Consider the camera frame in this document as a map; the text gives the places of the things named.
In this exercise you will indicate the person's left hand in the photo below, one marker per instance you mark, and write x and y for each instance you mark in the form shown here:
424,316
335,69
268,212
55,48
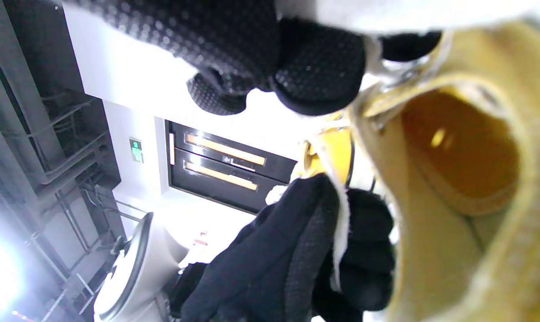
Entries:
270,268

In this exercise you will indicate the person's right hand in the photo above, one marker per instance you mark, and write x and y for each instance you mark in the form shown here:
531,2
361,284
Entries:
234,40

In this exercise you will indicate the dark framed window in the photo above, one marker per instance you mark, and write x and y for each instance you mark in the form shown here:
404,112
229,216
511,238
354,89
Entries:
216,197

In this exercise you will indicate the yellow canvas shoe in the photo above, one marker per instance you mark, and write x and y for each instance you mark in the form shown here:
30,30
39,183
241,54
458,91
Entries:
431,268
335,152

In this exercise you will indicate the green exit sign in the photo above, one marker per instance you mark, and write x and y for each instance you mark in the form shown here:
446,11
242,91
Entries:
136,151

